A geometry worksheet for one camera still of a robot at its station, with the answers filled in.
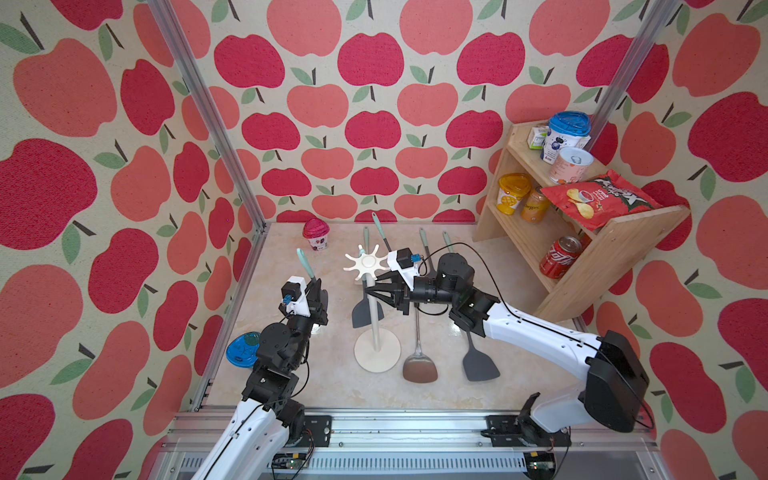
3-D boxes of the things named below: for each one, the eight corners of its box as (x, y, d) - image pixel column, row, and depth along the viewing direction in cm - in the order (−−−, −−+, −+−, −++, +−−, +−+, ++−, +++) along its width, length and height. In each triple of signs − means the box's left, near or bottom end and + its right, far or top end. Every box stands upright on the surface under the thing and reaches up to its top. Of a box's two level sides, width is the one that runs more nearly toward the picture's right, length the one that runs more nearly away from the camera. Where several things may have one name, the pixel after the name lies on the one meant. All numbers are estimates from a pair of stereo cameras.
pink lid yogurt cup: (301, 245, 114) (297, 230, 108) (317, 227, 120) (313, 212, 114) (322, 252, 111) (318, 238, 105) (336, 234, 117) (334, 220, 111)
